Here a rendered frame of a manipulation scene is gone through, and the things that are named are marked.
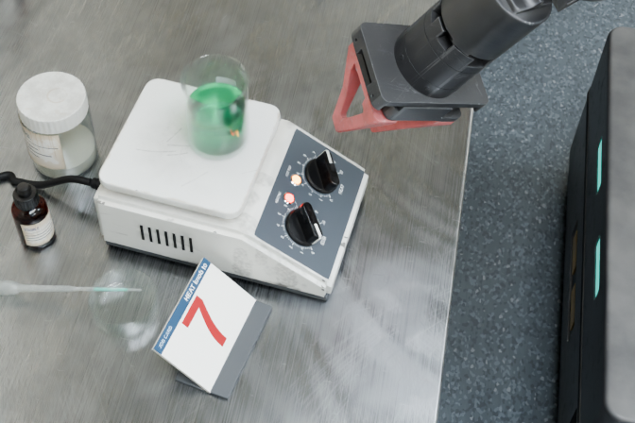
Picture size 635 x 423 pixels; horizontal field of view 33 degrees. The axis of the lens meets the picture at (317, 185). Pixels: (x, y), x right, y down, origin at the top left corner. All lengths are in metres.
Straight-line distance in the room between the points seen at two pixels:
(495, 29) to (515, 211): 1.22
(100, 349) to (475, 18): 0.39
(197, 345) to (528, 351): 1.00
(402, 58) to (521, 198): 1.19
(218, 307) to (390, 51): 0.25
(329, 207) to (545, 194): 1.10
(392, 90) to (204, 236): 0.20
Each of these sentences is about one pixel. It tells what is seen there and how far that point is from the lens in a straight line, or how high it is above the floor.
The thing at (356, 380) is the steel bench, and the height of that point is 0.75.
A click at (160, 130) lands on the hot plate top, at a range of 0.90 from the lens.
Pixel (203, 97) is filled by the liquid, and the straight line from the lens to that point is 0.86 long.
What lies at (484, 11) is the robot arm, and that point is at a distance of 0.72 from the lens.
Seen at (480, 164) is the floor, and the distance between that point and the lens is 1.98.
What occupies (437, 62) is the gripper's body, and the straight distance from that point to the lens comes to 0.76.
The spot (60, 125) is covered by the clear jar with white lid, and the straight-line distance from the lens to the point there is 0.93.
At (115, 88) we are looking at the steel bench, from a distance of 1.05.
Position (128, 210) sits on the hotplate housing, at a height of 0.82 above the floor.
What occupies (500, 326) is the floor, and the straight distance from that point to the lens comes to 1.79.
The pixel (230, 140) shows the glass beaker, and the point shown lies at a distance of 0.85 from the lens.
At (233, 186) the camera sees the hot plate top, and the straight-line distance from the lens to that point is 0.86.
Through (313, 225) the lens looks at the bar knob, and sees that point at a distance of 0.86.
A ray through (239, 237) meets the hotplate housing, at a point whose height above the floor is 0.82.
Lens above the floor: 1.51
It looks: 52 degrees down
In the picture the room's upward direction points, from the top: 3 degrees clockwise
